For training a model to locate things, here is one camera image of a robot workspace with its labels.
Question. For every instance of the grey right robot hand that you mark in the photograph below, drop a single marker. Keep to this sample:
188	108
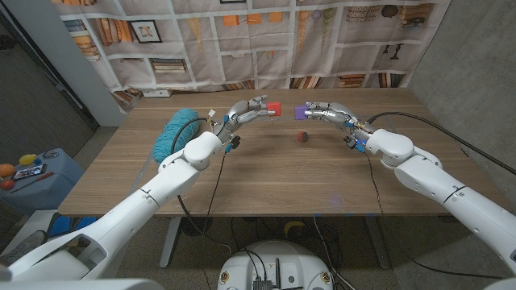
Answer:
338	113

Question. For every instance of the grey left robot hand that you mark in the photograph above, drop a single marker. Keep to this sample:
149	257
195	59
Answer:
240	113

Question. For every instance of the red magnetic cube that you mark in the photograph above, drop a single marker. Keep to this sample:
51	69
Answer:
275	108

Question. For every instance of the purple magnetic cube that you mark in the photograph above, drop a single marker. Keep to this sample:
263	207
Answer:
300	113

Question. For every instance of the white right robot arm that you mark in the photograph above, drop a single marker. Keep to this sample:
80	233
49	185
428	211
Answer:
443	189

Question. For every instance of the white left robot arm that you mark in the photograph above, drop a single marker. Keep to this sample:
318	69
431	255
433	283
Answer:
133	209

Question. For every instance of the yellow toy banana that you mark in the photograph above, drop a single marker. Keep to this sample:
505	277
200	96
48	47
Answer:
291	225

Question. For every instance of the yellow toy lemon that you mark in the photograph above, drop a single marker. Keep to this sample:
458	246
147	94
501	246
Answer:
27	159

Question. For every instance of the orange toy fruit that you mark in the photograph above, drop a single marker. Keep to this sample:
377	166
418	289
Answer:
6	170

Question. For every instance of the red toy fruit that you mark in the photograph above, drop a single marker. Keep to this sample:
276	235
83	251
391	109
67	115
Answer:
6	185

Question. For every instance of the printed bookshelf backdrop cloth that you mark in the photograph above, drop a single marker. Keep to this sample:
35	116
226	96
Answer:
250	48

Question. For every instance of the teal yarn skein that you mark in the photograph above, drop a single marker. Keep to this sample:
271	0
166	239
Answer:
169	133

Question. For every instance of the white power strip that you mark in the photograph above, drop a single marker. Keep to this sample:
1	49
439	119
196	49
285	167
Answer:
157	93

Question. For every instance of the black round floor disc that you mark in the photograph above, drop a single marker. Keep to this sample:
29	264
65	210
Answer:
197	226

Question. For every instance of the grey table leg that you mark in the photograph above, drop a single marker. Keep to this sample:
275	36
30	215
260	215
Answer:
379	245

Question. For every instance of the white table leg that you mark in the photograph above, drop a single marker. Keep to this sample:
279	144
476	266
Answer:
169	245

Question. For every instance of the white robot mobile base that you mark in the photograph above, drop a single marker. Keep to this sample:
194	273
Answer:
242	270

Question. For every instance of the black antenna module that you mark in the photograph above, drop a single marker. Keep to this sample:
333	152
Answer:
262	284

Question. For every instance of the small grey round object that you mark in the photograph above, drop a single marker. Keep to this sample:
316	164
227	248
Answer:
50	154

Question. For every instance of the grey-blue padded stool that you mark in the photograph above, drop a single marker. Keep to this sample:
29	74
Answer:
48	193

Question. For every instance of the smartphone with colourful screen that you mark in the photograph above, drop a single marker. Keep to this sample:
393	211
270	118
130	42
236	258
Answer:
30	172

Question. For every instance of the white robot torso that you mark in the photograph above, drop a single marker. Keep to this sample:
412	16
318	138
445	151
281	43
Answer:
80	285

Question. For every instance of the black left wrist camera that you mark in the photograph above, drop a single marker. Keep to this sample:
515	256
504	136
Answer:
234	142

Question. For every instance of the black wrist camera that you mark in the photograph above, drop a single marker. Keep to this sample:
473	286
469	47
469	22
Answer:
234	142
352	144

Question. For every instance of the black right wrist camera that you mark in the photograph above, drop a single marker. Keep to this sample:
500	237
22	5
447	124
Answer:
352	144

